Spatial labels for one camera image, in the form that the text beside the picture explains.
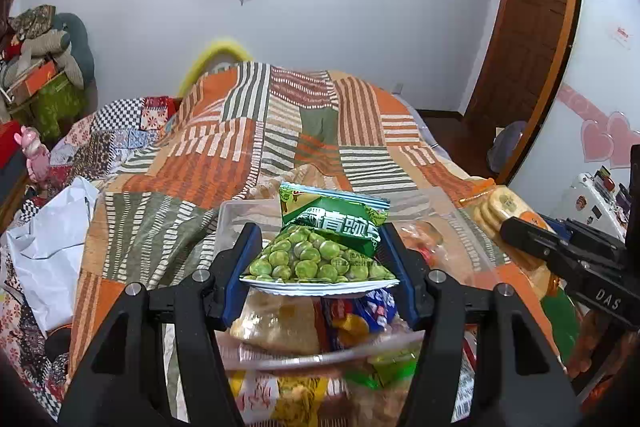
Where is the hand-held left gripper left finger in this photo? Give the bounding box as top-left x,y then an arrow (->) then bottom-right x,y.
57,223 -> 263,427

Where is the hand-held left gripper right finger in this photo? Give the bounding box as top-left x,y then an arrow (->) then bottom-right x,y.
377,223 -> 576,427

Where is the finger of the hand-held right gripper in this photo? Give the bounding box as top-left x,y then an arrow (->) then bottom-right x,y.
501,217 -> 591,266
552,219 -> 628,253

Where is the round rice cracker packet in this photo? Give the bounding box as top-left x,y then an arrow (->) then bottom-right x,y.
460,179 -> 556,270

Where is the blue white snack packet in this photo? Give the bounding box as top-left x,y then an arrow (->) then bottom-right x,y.
320,289 -> 401,350

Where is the clear plastic container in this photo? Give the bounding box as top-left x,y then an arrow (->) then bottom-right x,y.
216,187 -> 501,373

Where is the pale rice cracker block packet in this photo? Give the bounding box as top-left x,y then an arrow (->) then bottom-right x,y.
229,289 -> 323,355

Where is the green pea snack packet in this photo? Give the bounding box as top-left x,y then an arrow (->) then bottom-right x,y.
239,182 -> 401,298

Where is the white appliance with stickers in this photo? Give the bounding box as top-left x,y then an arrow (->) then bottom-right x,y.
560,167 -> 633,240

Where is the orange green snack packet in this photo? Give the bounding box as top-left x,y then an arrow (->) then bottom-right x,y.
540,267 -> 601,375

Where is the grey bag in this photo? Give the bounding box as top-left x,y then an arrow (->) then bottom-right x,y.
487,121 -> 529,178

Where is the bright green snack packet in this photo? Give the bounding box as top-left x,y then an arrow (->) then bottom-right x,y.
345,349 -> 423,390

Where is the orange striped patchwork blanket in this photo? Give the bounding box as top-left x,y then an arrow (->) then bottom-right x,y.
70,61 -> 501,427

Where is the brown bread packet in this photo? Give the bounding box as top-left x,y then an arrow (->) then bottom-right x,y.
345,382 -> 416,427

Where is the yellow snack packet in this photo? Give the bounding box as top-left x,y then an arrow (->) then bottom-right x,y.
227,369 -> 351,427

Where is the checked floral quilt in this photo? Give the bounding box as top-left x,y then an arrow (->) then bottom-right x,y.
0,96 -> 183,418

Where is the wooden door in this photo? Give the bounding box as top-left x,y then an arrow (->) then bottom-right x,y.
465,0 -> 573,125

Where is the white plastic bag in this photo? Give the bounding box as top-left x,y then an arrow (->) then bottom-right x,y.
0,176 -> 101,339

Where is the yellow headboard cushion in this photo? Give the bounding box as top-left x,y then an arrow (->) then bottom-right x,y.
177,36 -> 253,95

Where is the pink plush toy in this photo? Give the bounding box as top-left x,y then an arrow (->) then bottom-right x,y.
14,128 -> 51,182

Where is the green gift bag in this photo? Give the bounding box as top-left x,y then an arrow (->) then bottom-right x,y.
31,73 -> 87,142

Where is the red box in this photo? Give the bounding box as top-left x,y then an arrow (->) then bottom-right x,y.
0,122 -> 27,168

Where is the orange cardboard box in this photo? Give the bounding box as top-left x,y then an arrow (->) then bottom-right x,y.
7,57 -> 58,105

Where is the grey plush toy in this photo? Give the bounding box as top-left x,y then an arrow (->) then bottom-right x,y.
22,13 -> 96,90

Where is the camouflage cloth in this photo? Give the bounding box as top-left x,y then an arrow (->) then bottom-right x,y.
10,5 -> 57,38

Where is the pink heart wall sticker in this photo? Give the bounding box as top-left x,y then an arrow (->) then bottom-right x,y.
557,84 -> 636,168

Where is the small pink wall sticker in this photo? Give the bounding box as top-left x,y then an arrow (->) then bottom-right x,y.
607,24 -> 633,51

